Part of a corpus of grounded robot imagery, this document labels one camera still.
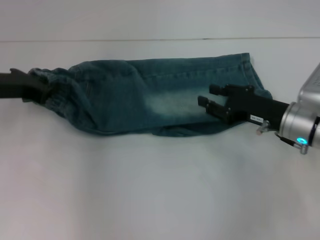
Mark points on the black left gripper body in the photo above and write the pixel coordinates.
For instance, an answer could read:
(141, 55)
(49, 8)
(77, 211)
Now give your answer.
(12, 85)

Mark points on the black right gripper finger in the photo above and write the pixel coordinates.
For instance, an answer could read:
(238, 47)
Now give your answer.
(218, 90)
(215, 107)

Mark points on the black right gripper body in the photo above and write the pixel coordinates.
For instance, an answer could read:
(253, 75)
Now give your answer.
(257, 107)

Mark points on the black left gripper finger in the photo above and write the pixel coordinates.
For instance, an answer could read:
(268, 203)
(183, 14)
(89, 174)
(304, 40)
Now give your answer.
(35, 98)
(41, 86)

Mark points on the blue denim shorts with embroidery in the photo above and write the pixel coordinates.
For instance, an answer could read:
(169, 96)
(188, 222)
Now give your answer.
(140, 100)

